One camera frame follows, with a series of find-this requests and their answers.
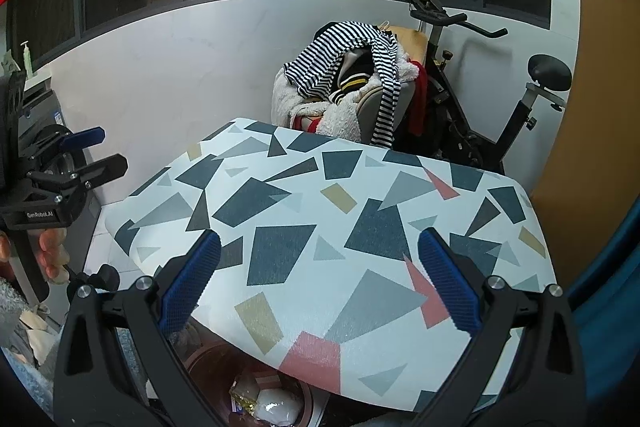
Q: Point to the white fleece garment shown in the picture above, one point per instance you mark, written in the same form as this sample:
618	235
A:
349	112

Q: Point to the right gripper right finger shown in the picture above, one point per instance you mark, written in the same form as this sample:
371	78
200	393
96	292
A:
457	293

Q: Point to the brown trash bin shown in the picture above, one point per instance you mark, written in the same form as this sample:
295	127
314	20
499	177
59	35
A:
231	382

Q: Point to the blue curtain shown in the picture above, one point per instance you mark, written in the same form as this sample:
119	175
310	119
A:
605	305

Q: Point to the striped black white shirt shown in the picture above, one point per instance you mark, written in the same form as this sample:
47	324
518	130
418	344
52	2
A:
342	57

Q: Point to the grey fleece left forearm sleeve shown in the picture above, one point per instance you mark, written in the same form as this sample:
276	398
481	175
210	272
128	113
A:
12	305

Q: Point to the clear bag white cotton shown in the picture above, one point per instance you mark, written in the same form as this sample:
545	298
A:
278	407

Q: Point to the soap dispenser bottle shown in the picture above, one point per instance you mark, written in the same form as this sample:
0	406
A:
27	60

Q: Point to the black exercise bike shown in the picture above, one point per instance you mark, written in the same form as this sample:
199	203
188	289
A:
479	96

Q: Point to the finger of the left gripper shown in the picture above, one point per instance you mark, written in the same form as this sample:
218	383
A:
52	141
90	176

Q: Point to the person's left hand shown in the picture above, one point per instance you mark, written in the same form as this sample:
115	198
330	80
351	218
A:
49	252

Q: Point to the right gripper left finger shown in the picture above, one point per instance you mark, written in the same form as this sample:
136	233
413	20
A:
183	279

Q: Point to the geometric pattern tablecloth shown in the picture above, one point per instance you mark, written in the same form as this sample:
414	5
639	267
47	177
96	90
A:
319	274

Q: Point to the gold foil wrapper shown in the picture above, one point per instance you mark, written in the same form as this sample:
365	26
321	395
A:
244	393

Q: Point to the wooden door panel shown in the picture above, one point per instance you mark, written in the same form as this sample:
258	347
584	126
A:
592	176

